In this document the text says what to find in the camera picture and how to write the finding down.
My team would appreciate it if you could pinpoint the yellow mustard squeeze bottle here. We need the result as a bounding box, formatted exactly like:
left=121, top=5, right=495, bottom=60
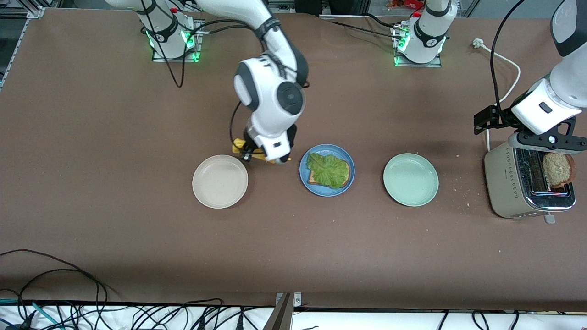
left=232, top=137, right=292, bottom=165

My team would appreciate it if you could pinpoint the brown bread slice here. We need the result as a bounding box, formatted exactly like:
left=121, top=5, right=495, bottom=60
left=307, top=158, right=352, bottom=187
left=543, top=153, right=576, bottom=187

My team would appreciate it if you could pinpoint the green lettuce leaf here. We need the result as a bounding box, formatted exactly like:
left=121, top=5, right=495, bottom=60
left=306, top=152, right=350, bottom=189

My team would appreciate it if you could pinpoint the beige plate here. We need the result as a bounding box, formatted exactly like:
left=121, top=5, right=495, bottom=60
left=192, top=154, right=249, bottom=209

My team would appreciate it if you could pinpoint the blue plate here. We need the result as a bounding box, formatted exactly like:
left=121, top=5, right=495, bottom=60
left=299, top=144, right=355, bottom=198

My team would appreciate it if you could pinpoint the pale green plate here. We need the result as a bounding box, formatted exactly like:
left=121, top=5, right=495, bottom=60
left=383, top=153, right=440, bottom=207

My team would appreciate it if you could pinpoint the silver beige toaster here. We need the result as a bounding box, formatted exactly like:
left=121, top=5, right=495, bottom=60
left=484, top=142, right=576, bottom=225

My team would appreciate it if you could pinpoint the red object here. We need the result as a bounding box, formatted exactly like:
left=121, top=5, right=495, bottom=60
left=388, top=0, right=425, bottom=11

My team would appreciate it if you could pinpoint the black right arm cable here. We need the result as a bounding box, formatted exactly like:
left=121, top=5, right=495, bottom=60
left=138, top=0, right=312, bottom=152

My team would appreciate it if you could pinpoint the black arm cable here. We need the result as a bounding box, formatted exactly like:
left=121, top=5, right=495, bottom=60
left=489, top=0, right=523, bottom=110
left=138, top=0, right=312, bottom=152

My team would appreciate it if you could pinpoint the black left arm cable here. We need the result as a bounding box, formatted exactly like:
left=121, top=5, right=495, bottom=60
left=489, top=0, right=523, bottom=110

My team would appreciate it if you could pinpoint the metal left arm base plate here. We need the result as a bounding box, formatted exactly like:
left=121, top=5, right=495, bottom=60
left=393, top=24, right=443, bottom=68

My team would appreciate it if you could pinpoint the white toaster power cord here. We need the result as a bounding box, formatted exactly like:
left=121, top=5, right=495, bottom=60
left=472, top=38, right=522, bottom=152

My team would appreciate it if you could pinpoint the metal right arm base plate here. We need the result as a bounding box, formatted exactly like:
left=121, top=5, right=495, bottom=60
left=151, top=18, right=203, bottom=63

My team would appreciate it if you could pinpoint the aluminium rail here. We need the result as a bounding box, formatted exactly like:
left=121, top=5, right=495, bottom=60
left=267, top=0, right=336, bottom=14

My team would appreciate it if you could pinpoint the black base cable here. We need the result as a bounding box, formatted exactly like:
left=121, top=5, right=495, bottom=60
left=328, top=20, right=404, bottom=40
left=365, top=13, right=406, bottom=29

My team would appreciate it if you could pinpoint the small metal corner bracket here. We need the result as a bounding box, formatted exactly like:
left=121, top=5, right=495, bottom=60
left=276, top=292, right=303, bottom=308

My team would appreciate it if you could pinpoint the grey frame post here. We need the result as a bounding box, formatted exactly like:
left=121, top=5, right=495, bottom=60
left=263, top=293, right=294, bottom=330

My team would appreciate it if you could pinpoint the long black looped cable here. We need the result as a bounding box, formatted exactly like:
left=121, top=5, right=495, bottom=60
left=0, top=249, right=121, bottom=317

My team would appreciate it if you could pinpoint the teal cable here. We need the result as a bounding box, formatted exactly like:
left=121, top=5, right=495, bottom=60
left=0, top=299, right=62, bottom=330

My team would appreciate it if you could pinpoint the aluminium table edge frame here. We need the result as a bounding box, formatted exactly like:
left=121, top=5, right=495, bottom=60
left=0, top=5, right=45, bottom=90

